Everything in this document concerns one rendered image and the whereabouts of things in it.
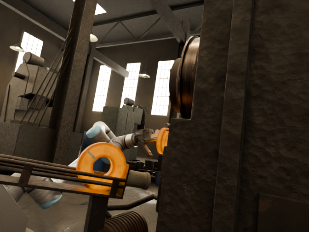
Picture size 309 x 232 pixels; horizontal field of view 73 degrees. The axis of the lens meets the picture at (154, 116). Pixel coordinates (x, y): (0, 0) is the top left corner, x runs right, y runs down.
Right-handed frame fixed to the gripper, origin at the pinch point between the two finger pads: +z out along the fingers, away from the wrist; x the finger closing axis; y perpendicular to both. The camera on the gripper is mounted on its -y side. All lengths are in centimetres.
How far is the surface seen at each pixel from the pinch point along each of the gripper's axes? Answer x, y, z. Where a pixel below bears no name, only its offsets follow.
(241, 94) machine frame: -63, -5, 47
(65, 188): -66, -20, -4
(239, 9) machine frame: -63, 16, 51
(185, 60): -34, 24, 29
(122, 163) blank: -52, -14, 6
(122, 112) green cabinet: 256, 117, -206
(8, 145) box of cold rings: 74, 48, -296
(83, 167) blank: -62, -15, -1
